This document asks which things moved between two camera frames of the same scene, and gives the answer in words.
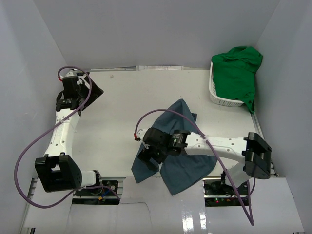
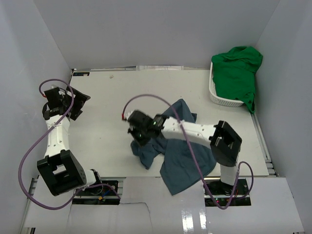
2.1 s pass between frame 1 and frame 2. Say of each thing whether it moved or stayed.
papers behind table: stayed
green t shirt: stayed
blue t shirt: moved
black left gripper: moved
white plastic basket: stayed
